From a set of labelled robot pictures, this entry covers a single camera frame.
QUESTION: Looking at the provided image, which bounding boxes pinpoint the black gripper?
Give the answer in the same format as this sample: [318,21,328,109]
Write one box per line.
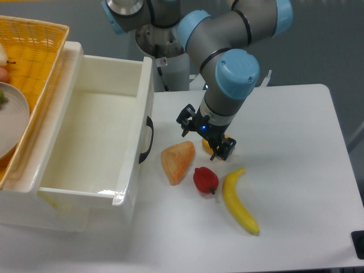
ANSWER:
[176,104,237,161]

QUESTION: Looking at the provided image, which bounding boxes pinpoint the red pepper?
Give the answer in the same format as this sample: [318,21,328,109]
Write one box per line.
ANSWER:
[193,167,219,195]

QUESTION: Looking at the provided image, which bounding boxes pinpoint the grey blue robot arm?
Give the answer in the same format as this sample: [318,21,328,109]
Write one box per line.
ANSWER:
[101,1,293,160]

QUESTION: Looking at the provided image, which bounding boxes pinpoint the small yellow fruit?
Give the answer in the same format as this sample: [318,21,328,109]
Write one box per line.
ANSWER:
[201,138,213,156]

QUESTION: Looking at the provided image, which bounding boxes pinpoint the orange fruit wedge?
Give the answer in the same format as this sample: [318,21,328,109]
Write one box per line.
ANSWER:
[161,141,195,185]

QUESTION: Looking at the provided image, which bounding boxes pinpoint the yellow banana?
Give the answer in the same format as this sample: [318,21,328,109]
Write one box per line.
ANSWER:
[222,168,260,235]

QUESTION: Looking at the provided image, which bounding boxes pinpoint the white plastic drawer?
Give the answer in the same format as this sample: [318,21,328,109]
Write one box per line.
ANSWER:
[39,55,154,208]

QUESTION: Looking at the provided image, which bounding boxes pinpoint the black table corner object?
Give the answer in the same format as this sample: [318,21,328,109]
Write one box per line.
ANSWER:
[351,230,364,260]

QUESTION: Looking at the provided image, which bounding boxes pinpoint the yellow woven basket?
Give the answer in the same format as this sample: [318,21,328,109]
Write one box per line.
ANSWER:
[1,15,69,189]

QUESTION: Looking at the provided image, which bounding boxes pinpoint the white round plate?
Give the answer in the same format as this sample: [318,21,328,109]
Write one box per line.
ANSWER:
[1,82,30,158]

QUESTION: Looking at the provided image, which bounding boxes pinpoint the white drawer cabinet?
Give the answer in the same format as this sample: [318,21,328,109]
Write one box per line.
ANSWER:
[1,42,134,231]

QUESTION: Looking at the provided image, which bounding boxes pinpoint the green grapes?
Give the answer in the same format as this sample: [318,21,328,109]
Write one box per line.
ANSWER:
[0,90,9,105]

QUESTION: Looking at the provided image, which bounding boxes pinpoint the pink peach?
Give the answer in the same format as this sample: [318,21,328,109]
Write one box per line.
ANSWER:
[0,67,10,83]

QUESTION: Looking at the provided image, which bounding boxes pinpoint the white pear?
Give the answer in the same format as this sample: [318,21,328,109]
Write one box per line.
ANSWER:
[0,43,16,67]

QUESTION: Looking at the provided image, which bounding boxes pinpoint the black drawer handle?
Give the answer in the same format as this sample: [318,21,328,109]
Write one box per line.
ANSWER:
[139,116,154,164]

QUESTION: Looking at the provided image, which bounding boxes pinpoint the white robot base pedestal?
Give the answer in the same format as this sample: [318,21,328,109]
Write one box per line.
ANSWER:
[135,24,190,92]

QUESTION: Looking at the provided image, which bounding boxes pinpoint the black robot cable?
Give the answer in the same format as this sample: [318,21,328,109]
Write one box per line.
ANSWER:
[155,44,171,92]

